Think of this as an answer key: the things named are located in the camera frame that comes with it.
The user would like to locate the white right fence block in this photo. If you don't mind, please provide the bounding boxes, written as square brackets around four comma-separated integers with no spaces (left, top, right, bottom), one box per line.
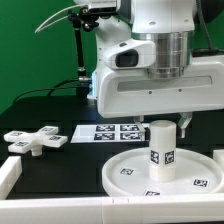
[213,149,224,172]

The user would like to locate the white round table top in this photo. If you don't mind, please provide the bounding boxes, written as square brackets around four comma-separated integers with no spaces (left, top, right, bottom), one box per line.
[102,148,224,196]

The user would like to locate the white fence block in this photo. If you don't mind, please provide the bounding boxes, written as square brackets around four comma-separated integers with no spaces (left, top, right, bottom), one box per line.
[213,149,224,172]
[0,156,22,200]

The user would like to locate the white cross-shaped table base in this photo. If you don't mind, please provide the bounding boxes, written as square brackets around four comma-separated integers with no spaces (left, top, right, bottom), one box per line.
[4,126,68,156]

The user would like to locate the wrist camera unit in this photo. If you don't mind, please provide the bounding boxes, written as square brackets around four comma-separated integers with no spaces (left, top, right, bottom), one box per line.
[103,39,156,69]

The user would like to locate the white front fence bar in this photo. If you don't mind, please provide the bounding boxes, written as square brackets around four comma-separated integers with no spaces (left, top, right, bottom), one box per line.
[0,193,224,224]

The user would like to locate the white curved cable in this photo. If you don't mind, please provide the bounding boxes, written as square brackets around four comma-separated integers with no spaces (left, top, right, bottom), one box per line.
[34,3,84,34]

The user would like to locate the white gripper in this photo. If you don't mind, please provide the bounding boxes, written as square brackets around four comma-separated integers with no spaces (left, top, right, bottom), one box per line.
[97,56,224,140]

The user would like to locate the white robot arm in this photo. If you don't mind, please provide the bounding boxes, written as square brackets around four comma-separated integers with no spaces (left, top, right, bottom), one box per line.
[73,0,224,133]

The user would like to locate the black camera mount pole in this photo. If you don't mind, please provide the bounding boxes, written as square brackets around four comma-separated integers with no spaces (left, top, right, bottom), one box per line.
[68,7,99,97]

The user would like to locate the white left fence block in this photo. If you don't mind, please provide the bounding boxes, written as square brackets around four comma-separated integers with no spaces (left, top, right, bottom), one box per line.
[0,156,22,200]

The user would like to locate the black cable on table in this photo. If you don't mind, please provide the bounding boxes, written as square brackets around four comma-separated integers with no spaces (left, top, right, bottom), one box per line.
[13,78,84,103]

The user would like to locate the white marker tag plate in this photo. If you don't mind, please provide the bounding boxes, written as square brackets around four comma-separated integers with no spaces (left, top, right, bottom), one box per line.
[71,123,149,143]

